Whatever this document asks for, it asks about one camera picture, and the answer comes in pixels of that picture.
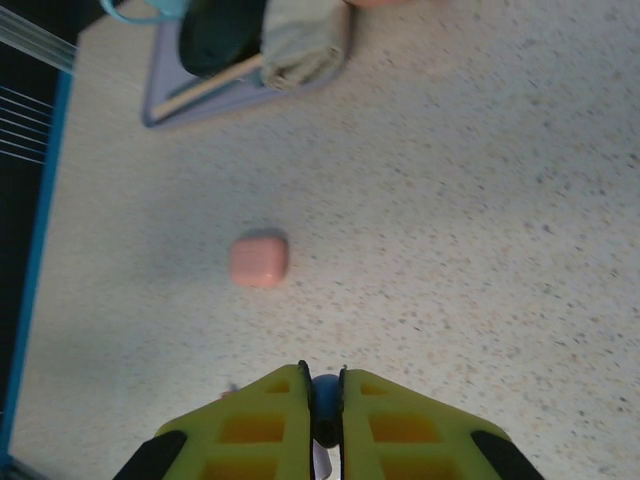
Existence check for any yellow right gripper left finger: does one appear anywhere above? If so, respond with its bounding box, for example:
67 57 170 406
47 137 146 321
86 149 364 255
113 360 317 480

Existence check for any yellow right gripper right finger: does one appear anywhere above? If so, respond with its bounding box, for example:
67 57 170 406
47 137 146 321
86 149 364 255
337 364 546 480

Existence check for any pink earbud charging case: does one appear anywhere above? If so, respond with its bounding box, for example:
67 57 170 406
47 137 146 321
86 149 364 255
228 227 290 288

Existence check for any lavender plastic tray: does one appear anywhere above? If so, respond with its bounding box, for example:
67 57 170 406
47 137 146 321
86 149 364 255
139 0 359 130

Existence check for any light wooden stick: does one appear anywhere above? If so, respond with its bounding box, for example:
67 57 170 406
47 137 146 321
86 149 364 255
152 53 265 117

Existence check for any folded beige cloth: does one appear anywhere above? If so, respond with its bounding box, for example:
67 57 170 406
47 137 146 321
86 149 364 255
258 0 351 92

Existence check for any black round plate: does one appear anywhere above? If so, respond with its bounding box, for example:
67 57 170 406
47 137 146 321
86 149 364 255
177 0 266 79

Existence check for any light blue mug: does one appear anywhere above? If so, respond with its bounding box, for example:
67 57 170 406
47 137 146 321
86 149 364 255
99 0 194 25

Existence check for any blue edged side frame rail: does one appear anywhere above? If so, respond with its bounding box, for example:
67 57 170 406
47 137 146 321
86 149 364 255
0 69 76 451

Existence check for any aluminium frame post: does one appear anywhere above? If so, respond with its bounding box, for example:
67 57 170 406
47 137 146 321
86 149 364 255
0 9 79 76

